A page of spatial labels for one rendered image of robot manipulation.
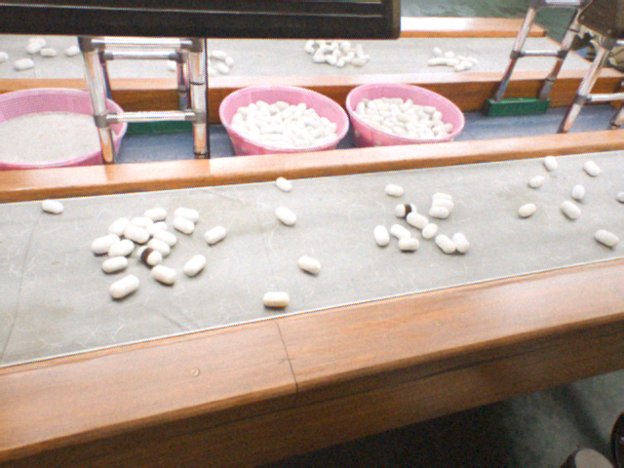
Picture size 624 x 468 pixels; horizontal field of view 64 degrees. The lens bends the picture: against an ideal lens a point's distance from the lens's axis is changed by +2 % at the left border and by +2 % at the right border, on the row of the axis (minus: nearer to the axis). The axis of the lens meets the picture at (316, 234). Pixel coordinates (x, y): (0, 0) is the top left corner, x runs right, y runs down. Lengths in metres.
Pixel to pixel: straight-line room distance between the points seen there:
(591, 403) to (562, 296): 1.00
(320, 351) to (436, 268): 0.27
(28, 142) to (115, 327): 0.47
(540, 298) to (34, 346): 0.66
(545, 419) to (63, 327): 1.35
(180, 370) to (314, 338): 0.16
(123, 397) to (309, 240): 0.36
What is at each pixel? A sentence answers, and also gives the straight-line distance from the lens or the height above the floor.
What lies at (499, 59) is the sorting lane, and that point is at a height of 0.74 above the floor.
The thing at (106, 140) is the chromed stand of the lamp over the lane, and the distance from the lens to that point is 0.87.
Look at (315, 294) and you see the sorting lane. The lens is 0.69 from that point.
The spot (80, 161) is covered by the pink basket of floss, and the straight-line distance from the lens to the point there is 0.91.
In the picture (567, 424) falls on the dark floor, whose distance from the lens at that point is 1.69.
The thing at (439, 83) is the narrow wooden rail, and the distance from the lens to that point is 1.34.
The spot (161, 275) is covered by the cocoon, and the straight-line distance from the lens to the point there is 0.69.
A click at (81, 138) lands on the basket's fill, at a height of 0.73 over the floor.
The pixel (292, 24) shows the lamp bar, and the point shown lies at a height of 1.06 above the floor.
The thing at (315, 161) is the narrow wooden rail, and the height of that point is 0.76.
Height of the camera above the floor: 1.26
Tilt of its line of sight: 41 degrees down
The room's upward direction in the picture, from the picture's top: 9 degrees clockwise
